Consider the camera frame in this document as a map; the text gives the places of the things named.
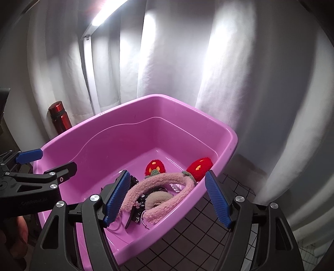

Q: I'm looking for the beige plush sloth face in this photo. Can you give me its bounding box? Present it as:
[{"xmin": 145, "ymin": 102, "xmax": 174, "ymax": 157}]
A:
[{"xmin": 145, "ymin": 191, "xmax": 173, "ymax": 210}]

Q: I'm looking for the pearl hair clip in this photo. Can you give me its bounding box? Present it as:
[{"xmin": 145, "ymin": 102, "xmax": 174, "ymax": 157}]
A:
[{"xmin": 107, "ymin": 211, "xmax": 122, "ymax": 232}]

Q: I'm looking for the person left hand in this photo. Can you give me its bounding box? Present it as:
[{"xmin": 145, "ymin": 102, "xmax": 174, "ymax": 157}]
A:
[{"xmin": 1, "ymin": 216, "xmax": 28, "ymax": 268}]

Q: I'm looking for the black white checkered tablecloth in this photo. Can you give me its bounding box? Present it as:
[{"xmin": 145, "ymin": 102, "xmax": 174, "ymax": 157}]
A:
[{"xmin": 121, "ymin": 173, "xmax": 318, "ymax": 270}]

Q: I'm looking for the pink fuzzy strawberry headband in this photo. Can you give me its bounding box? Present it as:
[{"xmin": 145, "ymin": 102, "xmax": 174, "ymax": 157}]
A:
[{"xmin": 126, "ymin": 157, "xmax": 213, "ymax": 225}]

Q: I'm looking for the pink plastic tub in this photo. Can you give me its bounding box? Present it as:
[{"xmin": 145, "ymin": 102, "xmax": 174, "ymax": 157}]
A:
[{"xmin": 33, "ymin": 94, "xmax": 239, "ymax": 271}]

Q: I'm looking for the white desk lamp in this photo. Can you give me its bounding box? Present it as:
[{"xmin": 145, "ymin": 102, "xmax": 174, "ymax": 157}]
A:
[{"xmin": 81, "ymin": 1, "xmax": 126, "ymax": 115}]

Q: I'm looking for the white curtain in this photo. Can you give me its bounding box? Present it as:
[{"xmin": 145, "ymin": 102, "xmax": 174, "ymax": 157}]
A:
[{"xmin": 27, "ymin": 1, "xmax": 333, "ymax": 246}]

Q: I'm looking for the red metal thermos bottle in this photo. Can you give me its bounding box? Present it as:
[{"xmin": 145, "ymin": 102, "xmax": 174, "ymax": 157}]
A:
[{"xmin": 48, "ymin": 101, "xmax": 72, "ymax": 134}]

